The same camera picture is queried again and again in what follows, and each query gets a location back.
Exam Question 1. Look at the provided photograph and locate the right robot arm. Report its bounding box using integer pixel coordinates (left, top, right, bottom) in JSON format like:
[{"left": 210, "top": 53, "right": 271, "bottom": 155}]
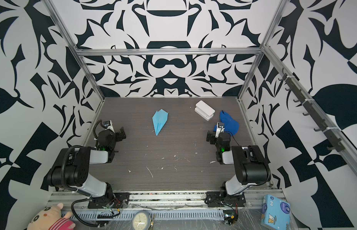
[{"left": 206, "top": 131, "right": 271, "bottom": 197}]

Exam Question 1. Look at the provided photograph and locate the black wall hook rack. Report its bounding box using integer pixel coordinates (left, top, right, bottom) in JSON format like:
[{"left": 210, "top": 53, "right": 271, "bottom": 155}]
[{"left": 279, "top": 68, "right": 346, "bottom": 152}]

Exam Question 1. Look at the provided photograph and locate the small black electronics module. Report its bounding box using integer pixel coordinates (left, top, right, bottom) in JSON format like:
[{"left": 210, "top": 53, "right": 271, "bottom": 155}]
[{"left": 223, "top": 210, "right": 239, "bottom": 226}]

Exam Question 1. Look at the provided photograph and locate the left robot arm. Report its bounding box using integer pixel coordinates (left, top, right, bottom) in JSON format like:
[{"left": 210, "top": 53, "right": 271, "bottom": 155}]
[{"left": 46, "top": 127, "right": 126, "bottom": 199}]

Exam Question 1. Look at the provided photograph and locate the blue tissue pack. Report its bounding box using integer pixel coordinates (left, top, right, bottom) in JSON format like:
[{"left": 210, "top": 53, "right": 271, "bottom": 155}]
[{"left": 261, "top": 195, "right": 291, "bottom": 230}]

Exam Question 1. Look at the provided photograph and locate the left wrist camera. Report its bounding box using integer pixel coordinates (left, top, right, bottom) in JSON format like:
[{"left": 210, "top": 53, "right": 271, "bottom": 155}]
[{"left": 102, "top": 120, "right": 114, "bottom": 132}]

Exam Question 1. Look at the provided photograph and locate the round analog clock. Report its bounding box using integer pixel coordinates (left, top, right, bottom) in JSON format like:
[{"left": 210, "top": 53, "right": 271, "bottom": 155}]
[{"left": 132, "top": 211, "right": 152, "bottom": 230}]

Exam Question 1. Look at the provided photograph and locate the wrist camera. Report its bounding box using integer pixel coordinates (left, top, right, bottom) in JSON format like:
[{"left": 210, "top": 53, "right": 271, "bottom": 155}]
[
  {"left": 216, "top": 122, "right": 225, "bottom": 138},
  {"left": 102, "top": 120, "right": 114, "bottom": 132}
]

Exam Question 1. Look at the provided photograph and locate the blue cloth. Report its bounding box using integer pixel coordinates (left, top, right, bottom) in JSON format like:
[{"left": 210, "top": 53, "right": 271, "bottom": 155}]
[{"left": 219, "top": 110, "right": 239, "bottom": 136}]

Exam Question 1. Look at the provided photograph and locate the light blue paper sheet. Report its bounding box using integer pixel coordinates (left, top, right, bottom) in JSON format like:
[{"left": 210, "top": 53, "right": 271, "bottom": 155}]
[{"left": 152, "top": 109, "right": 169, "bottom": 136}]

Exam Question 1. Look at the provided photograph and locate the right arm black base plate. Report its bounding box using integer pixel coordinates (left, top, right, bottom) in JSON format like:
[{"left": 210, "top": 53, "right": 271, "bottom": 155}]
[{"left": 204, "top": 191, "right": 246, "bottom": 208}]

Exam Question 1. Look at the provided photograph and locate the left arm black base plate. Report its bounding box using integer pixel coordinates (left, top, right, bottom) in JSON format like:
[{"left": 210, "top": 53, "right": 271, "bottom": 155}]
[{"left": 87, "top": 192, "right": 130, "bottom": 209}]

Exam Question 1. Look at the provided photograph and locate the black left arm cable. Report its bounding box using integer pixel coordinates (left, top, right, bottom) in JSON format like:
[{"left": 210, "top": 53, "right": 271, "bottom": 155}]
[{"left": 70, "top": 197, "right": 116, "bottom": 228}]

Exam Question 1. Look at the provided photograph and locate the pink plush toy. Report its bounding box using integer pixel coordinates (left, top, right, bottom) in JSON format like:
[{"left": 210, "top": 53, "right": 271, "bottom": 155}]
[{"left": 27, "top": 203, "right": 76, "bottom": 230}]

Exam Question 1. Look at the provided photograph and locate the white slotted cable duct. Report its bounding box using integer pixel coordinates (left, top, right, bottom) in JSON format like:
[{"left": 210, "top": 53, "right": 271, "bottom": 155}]
[{"left": 77, "top": 209, "right": 224, "bottom": 221}]

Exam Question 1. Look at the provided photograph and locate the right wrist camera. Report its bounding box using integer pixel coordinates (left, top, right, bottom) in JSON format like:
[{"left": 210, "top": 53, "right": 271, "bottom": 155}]
[{"left": 216, "top": 122, "right": 225, "bottom": 138}]

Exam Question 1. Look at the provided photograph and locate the white rectangular box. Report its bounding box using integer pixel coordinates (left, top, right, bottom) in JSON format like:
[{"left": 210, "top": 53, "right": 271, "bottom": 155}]
[{"left": 194, "top": 100, "right": 216, "bottom": 121}]

